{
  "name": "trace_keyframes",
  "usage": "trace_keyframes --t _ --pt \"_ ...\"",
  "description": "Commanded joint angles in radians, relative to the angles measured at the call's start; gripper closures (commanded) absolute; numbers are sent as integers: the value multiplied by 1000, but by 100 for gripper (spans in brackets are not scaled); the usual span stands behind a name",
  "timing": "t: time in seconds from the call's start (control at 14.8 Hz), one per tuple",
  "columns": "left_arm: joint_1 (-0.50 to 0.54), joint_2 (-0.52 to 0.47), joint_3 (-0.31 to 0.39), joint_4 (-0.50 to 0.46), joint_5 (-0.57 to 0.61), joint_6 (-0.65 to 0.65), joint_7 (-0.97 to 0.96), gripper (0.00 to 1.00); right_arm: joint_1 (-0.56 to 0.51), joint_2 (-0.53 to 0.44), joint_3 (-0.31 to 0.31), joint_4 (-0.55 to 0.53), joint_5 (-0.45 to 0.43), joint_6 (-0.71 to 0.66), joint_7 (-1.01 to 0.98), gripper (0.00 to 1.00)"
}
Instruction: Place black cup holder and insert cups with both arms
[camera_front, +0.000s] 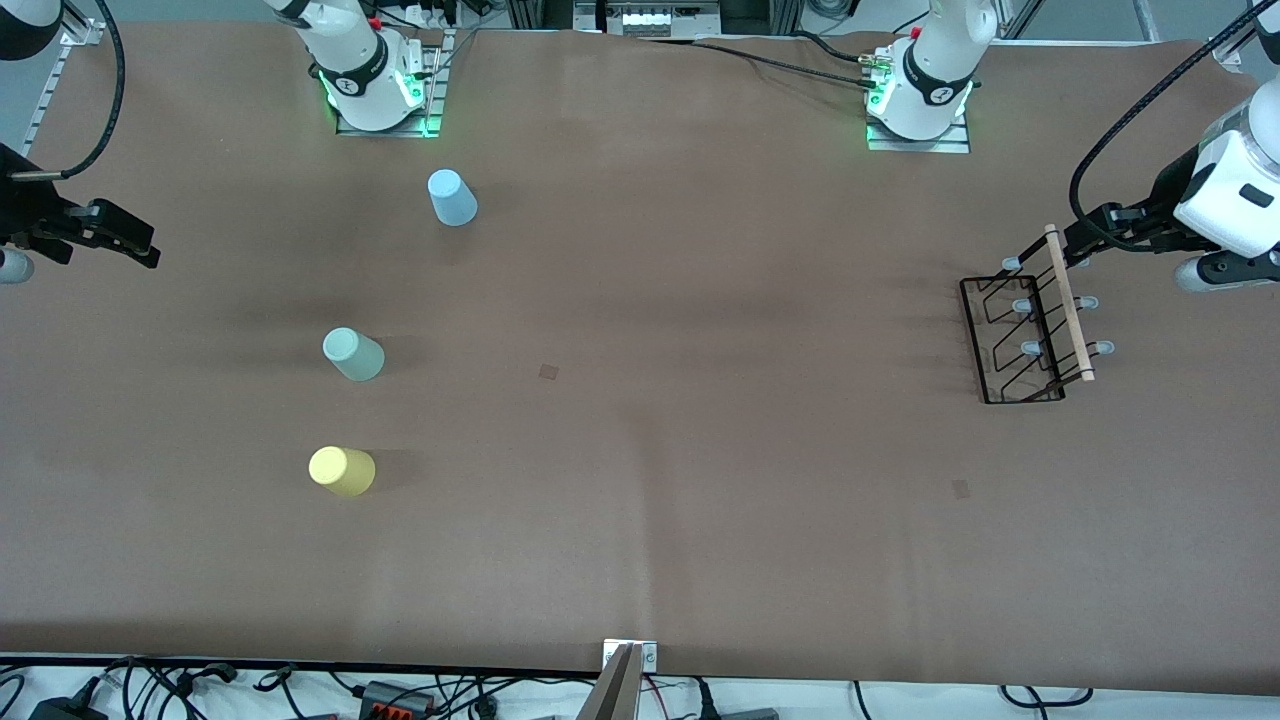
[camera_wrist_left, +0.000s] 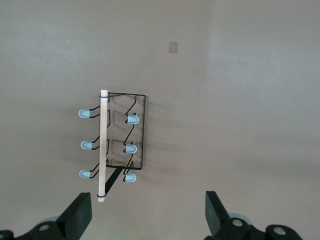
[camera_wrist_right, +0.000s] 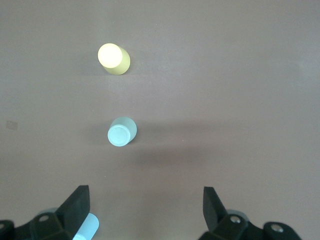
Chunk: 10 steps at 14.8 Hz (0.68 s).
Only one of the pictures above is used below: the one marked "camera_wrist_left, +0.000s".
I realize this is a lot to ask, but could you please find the black wire cup holder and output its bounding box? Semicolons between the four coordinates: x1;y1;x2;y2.
77;89;148;203

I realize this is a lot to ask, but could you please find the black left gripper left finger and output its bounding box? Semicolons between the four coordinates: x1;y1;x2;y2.
0;191;93;240

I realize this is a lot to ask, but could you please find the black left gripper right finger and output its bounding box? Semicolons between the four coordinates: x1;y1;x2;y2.
204;190;305;240

